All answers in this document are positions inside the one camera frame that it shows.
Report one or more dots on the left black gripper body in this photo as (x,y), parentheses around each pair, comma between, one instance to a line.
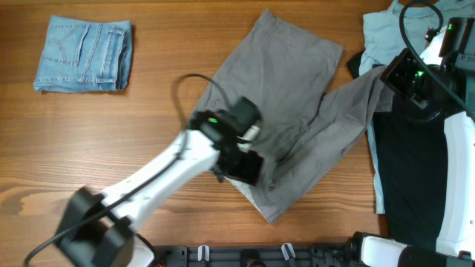
(242,165)

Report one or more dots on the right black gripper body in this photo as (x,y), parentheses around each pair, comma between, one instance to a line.
(409,77)

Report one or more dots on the grey shorts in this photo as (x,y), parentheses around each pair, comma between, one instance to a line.
(306,129)

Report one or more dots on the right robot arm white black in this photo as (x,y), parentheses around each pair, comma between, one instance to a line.
(455,243)

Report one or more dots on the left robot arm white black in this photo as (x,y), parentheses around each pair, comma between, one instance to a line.
(100,230)

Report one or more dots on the light blue t-shirt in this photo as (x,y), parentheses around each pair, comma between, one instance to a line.
(383,41)

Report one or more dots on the dark navy garment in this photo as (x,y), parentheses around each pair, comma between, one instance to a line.
(411,148)

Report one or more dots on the folded blue denim jeans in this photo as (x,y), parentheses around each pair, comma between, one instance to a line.
(83,57)

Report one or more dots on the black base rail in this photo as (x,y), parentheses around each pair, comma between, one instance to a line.
(286,255)

